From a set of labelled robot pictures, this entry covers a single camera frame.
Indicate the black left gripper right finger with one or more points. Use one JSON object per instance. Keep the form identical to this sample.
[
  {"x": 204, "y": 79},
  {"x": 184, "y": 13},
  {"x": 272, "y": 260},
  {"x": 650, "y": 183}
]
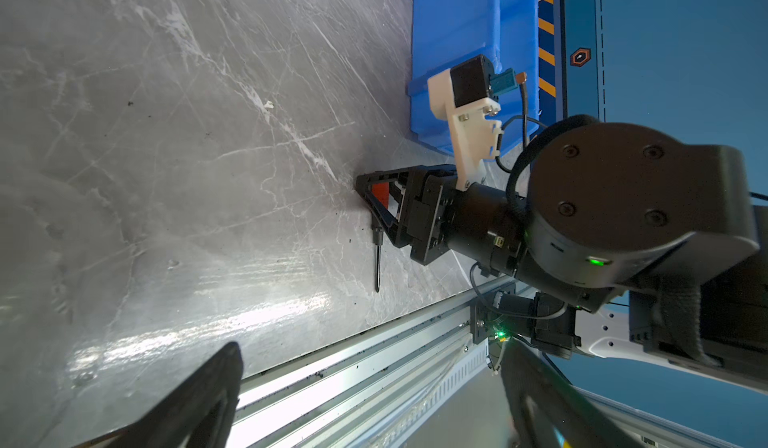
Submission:
[{"x": 545, "y": 407}]

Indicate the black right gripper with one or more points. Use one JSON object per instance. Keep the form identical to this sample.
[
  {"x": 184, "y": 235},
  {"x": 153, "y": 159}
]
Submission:
[{"x": 420, "y": 197}]

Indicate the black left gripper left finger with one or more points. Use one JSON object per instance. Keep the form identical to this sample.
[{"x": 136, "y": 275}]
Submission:
[{"x": 198, "y": 413}]

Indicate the red handled screwdriver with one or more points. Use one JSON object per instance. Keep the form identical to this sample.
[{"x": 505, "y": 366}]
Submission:
[{"x": 377, "y": 250}]

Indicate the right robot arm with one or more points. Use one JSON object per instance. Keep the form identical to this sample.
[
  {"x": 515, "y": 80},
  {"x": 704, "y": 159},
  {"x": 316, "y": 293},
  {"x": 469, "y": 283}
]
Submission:
[{"x": 637, "y": 246}]

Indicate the blue plastic bin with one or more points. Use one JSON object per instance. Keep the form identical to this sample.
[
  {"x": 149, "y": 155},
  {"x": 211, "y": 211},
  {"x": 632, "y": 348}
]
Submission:
[{"x": 446, "y": 33}]

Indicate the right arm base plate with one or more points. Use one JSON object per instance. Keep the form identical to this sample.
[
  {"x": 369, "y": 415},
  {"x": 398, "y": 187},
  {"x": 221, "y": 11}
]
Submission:
[{"x": 503, "y": 315}]

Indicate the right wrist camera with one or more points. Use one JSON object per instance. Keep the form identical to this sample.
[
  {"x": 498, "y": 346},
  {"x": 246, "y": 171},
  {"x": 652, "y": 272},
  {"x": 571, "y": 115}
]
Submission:
[{"x": 466, "y": 96}]

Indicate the aluminium front rail frame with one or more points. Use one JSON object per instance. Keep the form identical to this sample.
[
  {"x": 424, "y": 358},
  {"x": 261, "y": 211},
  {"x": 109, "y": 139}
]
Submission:
[{"x": 372, "y": 389}]

